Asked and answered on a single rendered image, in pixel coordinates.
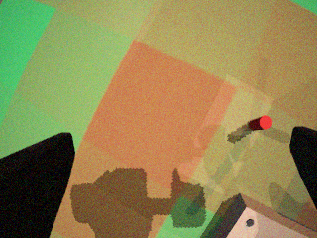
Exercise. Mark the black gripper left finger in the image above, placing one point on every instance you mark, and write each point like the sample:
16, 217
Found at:
33, 182

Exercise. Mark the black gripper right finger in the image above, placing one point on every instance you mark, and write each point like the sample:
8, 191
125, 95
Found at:
303, 148

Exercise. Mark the red peg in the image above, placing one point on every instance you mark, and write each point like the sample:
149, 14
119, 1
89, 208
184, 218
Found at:
260, 123

